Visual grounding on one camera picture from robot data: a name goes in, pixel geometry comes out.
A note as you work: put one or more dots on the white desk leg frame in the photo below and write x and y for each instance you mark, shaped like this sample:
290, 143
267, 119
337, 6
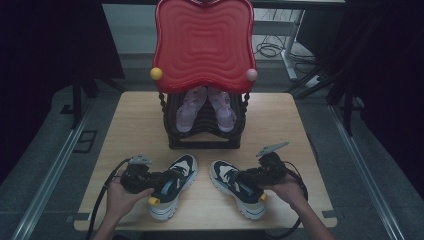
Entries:
289, 50

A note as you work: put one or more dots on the red and black shoe rack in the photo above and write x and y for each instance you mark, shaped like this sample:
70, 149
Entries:
204, 46

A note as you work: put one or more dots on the purple child's shoe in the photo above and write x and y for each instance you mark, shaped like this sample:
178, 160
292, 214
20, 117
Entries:
190, 110
223, 110

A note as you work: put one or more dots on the metal floor rail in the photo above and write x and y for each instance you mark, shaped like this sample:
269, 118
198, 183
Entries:
53, 173
363, 166

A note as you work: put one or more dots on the person's left hand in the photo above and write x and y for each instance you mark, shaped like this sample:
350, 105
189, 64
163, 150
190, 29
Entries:
123, 201

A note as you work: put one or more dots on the grey tape strip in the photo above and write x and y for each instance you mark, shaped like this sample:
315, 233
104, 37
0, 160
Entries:
78, 217
330, 214

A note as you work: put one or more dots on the navy and white sneaker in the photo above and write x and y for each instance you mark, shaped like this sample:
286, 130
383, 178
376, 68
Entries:
181, 168
223, 173

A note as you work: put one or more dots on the white power strip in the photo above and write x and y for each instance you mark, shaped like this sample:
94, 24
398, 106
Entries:
314, 81

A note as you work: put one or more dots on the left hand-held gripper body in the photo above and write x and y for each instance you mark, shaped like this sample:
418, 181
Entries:
136, 180

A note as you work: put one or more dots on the person's right hand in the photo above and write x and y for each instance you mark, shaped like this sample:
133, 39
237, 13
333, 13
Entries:
290, 193

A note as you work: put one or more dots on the black metal stand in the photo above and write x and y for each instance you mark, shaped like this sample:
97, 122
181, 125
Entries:
333, 66
77, 100

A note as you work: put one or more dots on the dark curtain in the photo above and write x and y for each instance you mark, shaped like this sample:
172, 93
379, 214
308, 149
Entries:
40, 66
393, 83

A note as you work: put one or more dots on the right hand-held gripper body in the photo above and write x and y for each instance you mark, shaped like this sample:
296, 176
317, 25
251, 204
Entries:
273, 170

